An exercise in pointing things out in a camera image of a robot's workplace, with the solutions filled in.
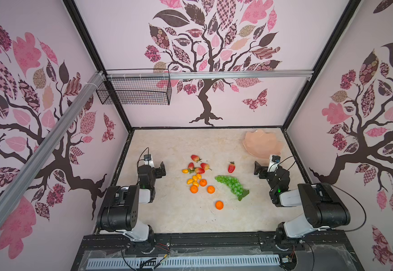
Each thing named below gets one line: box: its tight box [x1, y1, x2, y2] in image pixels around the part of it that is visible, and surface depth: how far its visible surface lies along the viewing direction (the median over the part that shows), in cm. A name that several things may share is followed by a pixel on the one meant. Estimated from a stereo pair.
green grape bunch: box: [214, 175, 250, 201], surface depth 89 cm
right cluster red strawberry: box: [200, 162, 212, 171], surface depth 102 cm
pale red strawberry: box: [194, 167, 205, 174], surface depth 99 cm
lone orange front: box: [215, 200, 225, 211], surface depth 85 cm
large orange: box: [189, 185, 199, 194], surface depth 91 cm
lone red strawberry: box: [227, 160, 236, 174], surface depth 100 cm
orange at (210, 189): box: [207, 185, 216, 194], surface depth 91 cm
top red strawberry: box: [190, 154, 203, 164], surface depth 104 cm
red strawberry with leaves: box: [187, 162, 196, 174], surface depth 99 cm
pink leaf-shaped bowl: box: [242, 129, 282, 159], surface depth 109 cm
